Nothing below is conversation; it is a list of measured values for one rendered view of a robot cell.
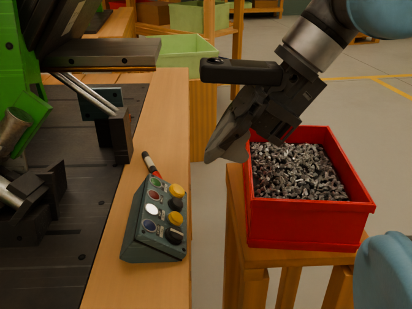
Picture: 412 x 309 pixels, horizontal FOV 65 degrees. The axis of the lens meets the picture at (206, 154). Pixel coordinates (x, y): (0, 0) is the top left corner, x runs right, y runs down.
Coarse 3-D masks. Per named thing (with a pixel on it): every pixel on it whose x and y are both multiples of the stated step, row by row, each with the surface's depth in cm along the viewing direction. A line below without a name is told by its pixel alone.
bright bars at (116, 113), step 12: (60, 72) 62; (72, 84) 61; (84, 84) 64; (84, 96) 62; (96, 96) 65; (108, 108) 64; (120, 108) 68; (120, 120) 64; (120, 132) 65; (120, 144) 67; (132, 144) 73; (120, 156) 68
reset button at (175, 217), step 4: (172, 212) 50; (176, 212) 50; (168, 216) 50; (172, 216) 49; (176, 216) 49; (180, 216) 50; (172, 220) 49; (176, 220) 49; (180, 220) 49; (176, 224) 49
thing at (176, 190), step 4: (172, 184) 56; (176, 184) 57; (172, 188) 55; (176, 188) 55; (180, 188) 56; (172, 192) 55; (176, 192) 55; (180, 192) 55; (184, 192) 56; (176, 196) 55; (180, 196) 55
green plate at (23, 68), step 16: (0, 0) 44; (0, 16) 44; (16, 16) 44; (0, 32) 45; (16, 32) 45; (0, 48) 45; (16, 48) 45; (0, 64) 46; (16, 64) 46; (32, 64) 51; (0, 80) 46; (16, 80) 46; (32, 80) 51; (0, 96) 47; (16, 96) 47; (0, 112) 48
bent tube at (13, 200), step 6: (0, 180) 48; (6, 180) 48; (0, 186) 47; (6, 186) 48; (0, 192) 47; (6, 192) 48; (0, 198) 48; (6, 198) 48; (12, 198) 48; (18, 198) 48; (6, 204) 48; (12, 204) 48; (18, 204) 48
